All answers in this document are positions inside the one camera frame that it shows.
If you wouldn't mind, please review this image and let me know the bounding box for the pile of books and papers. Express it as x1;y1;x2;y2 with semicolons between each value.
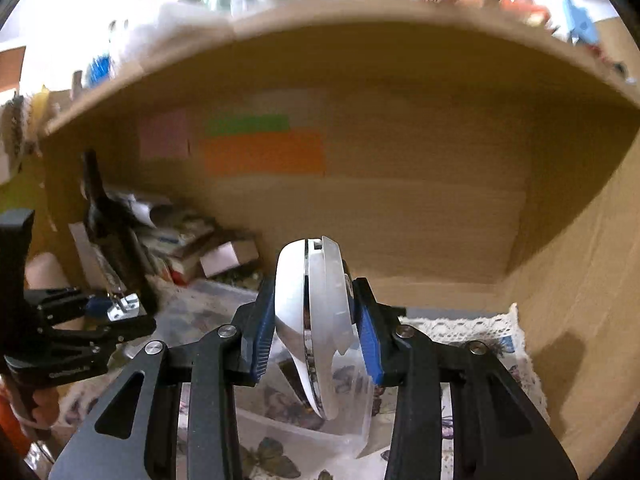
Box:
70;187;261;287

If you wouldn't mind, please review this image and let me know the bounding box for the clear plastic container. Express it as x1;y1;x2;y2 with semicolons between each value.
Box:
235;345;382;461

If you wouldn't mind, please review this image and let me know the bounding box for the butterfly printed lace cloth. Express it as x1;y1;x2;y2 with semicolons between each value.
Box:
50;280;551;480

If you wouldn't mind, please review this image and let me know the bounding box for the small white cardboard box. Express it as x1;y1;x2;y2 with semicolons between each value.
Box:
200;241;259;279

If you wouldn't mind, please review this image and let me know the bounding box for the light blue plastic tool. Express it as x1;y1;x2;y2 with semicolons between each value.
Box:
562;0;601;47

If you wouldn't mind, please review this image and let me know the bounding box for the blue bristle brush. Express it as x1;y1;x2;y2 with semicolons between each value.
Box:
85;52;114;89

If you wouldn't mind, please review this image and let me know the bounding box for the orange sticky note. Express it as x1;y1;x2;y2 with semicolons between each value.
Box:
201;131;327;177

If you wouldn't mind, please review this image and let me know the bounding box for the person's left hand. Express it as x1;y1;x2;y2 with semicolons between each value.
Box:
11;385;62;429

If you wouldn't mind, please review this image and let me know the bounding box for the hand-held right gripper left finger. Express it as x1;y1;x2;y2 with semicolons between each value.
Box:
50;276;277;480

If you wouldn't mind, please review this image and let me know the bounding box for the pink sticky note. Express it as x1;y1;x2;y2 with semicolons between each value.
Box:
139;109;191;160

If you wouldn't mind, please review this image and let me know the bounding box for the wooden shelf cabinet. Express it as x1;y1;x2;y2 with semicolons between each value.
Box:
37;0;640;480

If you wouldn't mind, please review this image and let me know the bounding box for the green sticky note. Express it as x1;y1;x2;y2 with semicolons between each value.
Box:
206;116;291;136

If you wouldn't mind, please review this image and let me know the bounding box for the orange plastic object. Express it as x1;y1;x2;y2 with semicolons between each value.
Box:
500;0;552;27

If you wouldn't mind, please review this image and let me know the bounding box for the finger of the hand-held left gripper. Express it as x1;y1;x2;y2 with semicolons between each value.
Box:
4;315;157;387
25;286;114;330

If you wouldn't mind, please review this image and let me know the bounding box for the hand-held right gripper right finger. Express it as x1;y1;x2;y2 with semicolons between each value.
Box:
351;276;579;480

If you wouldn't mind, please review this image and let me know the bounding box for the white round plastic device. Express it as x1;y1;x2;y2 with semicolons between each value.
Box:
274;236;361;420

